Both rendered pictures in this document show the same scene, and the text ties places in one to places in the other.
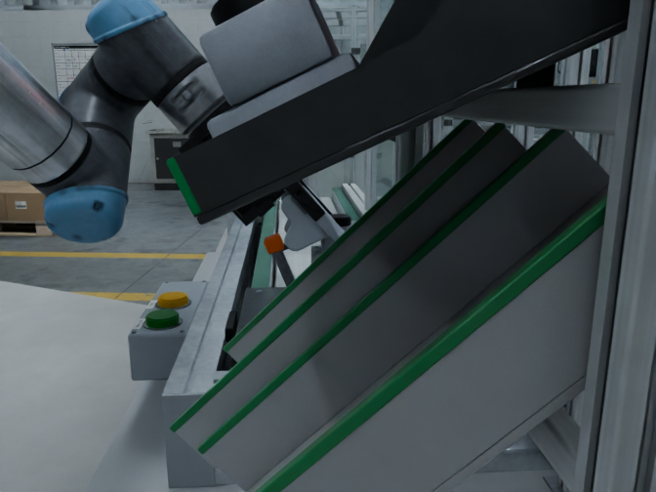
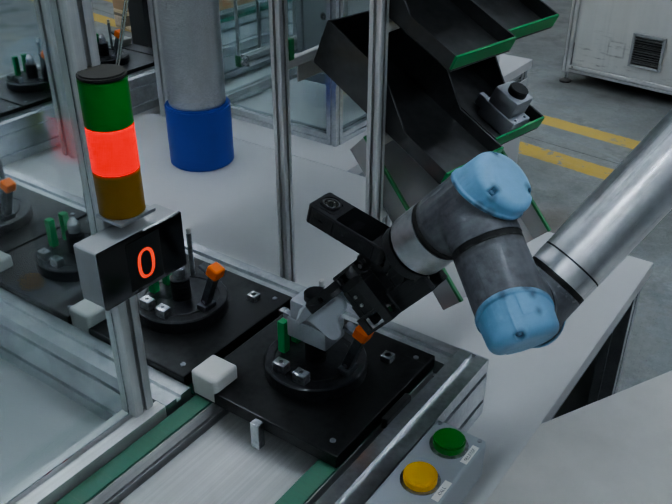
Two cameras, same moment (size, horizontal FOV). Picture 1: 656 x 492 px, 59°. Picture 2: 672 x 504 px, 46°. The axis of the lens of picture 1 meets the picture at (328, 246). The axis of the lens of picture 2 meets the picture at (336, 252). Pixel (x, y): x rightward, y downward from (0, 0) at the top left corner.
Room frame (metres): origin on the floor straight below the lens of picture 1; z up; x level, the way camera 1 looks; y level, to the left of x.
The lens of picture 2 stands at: (1.32, 0.55, 1.66)
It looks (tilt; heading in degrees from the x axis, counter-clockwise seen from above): 31 degrees down; 220
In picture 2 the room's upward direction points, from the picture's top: straight up
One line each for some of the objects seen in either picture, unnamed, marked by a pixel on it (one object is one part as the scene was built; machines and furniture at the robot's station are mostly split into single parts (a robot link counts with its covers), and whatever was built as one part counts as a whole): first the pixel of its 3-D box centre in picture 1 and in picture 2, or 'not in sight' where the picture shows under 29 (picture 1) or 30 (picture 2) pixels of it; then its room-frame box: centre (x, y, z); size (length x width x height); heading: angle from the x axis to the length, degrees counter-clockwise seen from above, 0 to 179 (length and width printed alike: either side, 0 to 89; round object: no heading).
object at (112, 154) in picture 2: not in sight; (112, 146); (0.87, -0.12, 1.33); 0.05 x 0.05 x 0.05
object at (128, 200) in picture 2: not in sight; (119, 189); (0.87, -0.12, 1.28); 0.05 x 0.05 x 0.05
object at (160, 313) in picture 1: (162, 321); (448, 443); (0.68, 0.20, 0.96); 0.04 x 0.04 x 0.02
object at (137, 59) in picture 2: not in sight; (103, 46); (0.00, -1.40, 1.01); 0.24 x 0.24 x 0.13; 4
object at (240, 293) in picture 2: not in sight; (179, 283); (0.69, -0.27, 1.01); 0.24 x 0.24 x 0.13; 4
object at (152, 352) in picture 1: (175, 324); (418, 497); (0.75, 0.21, 0.93); 0.21 x 0.07 x 0.06; 4
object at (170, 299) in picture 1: (173, 303); (420, 479); (0.75, 0.21, 0.96); 0.04 x 0.04 x 0.02
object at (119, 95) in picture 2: not in sight; (105, 100); (0.87, -0.12, 1.38); 0.05 x 0.05 x 0.05
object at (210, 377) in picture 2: not in sight; (214, 378); (0.78, -0.10, 0.97); 0.05 x 0.05 x 0.04; 4
